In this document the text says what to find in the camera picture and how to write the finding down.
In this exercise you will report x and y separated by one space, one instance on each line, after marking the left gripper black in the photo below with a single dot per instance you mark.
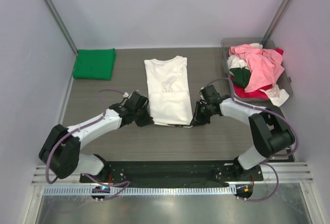
142 115

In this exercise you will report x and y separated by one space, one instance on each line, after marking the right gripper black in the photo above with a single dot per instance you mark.
201 113

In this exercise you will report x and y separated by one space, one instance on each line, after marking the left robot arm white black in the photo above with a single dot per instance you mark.
61 151

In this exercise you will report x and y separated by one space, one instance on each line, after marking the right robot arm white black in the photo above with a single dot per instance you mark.
270 132

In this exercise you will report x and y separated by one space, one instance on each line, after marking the red t shirt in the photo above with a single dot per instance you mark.
247 92

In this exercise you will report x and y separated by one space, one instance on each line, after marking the dark green t shirt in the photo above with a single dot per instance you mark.
240 76

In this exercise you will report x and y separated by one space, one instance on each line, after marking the folded green t shirt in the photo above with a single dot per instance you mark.
94 64

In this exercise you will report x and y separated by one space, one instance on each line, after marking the pink t shirt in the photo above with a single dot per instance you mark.
265 65

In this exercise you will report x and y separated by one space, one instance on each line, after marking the cream white t shirt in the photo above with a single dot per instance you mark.
278 95

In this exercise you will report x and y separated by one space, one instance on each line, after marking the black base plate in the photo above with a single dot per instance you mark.
137 171

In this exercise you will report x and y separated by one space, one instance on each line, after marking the white slotted cable duct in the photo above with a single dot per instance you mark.
90 190

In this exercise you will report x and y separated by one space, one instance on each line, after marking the aluminium rail frame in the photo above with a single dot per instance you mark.
295 172

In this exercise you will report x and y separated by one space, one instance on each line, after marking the right corner aluminium post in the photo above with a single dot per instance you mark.
283 7

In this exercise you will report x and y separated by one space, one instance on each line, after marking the corner aluminium post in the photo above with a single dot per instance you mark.
283 7
58 20

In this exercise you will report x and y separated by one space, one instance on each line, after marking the left corner aluminium post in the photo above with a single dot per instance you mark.
58 20

